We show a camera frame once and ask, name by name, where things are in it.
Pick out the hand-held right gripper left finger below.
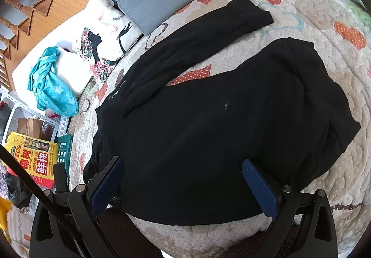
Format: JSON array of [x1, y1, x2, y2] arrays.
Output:
[[30, 156, 126, 258]]

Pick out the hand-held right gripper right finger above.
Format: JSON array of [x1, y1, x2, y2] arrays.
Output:
[[242, 159, 338, 258]]

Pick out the black pants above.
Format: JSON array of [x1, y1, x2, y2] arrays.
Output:
[[83, 0, 361, 225]]

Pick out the green box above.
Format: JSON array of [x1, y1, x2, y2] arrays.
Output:
[[56, 133, 73, 166]]

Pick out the yellow printed bag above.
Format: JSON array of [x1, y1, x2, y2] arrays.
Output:
[[3, 131, 58, 189]]

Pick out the brown paper bag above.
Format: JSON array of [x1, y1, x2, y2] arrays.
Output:
[[17, 117, 44, 138]]

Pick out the teal star patterned cloth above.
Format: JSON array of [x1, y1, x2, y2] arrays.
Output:
[[27, 46, 79, 117]]

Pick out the white folded cloth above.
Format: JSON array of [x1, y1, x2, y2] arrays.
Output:
[[12, 39, 95, 96]]

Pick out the white metal rack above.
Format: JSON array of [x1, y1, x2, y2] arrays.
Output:
[[0, 87, 70, 143]]

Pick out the white printed pillow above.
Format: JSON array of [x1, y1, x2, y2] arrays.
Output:
[[71, 0, 144, 89]]

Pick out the heart patterned quilt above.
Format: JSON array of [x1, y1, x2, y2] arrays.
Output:
[[68, 0, 371, 258]]

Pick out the black strap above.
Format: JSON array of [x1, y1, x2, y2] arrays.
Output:
[[0, 144, 87, 258]]

